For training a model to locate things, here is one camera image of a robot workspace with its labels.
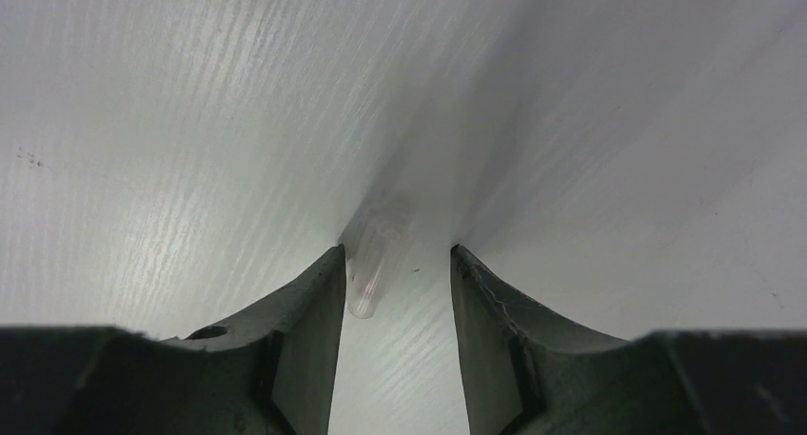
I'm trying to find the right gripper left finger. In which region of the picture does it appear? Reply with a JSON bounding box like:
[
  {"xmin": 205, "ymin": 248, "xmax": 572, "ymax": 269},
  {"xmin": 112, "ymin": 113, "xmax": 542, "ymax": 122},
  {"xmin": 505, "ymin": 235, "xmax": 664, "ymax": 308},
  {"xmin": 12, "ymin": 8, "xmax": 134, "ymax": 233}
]
[{"xmin": 1, "ymin": 246, "xmax": 346, "ymax": 434}]

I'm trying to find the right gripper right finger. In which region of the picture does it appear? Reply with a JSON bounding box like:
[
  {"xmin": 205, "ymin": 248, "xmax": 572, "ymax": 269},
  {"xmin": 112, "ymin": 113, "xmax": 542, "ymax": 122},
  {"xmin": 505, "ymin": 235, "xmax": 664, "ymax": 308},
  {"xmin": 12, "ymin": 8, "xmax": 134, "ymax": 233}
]
[{"xmin": 450, "ymin": 246, "xmax": 806, "ymax": 434}]

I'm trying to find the clear pen cap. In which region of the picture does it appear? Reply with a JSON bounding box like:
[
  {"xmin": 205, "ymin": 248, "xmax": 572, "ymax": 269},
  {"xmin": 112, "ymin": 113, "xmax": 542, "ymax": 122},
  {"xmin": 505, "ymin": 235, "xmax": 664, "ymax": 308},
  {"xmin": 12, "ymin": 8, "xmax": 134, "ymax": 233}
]
[{"xmin": 347, "ymin": 197, "xmax": 411, "ymax": 319}]

